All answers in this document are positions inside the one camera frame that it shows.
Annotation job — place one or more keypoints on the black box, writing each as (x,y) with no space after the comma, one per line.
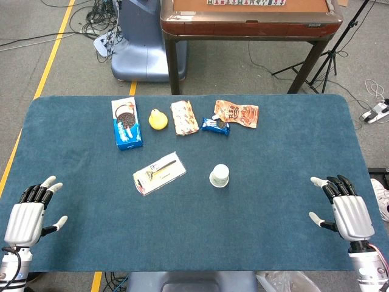
(378,174)

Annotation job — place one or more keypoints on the black tripod stand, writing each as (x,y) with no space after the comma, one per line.
(331,51)

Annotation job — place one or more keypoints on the yellow pear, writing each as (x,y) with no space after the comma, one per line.
(158,121)

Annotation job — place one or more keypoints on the white power strip with plugs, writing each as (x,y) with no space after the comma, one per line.
(101,44)

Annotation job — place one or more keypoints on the brown mahjong table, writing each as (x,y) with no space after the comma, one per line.
(249,25)

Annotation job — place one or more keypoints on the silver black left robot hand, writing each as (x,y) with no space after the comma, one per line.
(22,220)

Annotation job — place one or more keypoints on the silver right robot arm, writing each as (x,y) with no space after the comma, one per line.
(367,267)

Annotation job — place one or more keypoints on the razor blister pack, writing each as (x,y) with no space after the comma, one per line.
(159,173)

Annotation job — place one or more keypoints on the small blue cookie pack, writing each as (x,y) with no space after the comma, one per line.
(214,125)

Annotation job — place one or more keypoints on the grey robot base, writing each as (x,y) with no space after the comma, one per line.
(191,281)

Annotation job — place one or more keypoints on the blue felt table mat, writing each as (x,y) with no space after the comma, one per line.
(243,228)

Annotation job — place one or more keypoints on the face-up mahjong tile row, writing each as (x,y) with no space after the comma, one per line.
(246,2)

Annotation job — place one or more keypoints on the white pink shoe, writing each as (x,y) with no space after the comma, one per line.
(381,197)

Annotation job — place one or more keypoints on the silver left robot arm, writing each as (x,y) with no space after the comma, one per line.
(12,267)

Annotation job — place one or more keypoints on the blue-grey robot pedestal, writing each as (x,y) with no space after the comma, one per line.
(143,45)

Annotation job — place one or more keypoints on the white grey power strip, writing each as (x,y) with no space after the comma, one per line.
(377,111)

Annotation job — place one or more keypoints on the blue cookie box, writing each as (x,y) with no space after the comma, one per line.
(127,124)

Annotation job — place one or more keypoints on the cream brown snack packet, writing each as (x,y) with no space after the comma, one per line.
(183,118)

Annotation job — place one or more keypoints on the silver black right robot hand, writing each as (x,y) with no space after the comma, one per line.
(352,216)

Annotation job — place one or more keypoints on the orange drink pouch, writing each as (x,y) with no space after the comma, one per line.
(238,113)

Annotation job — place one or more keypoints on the clear plastic bag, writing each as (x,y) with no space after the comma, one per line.
(285,283)

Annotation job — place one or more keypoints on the white paper cup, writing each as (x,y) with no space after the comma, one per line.
(219,175)

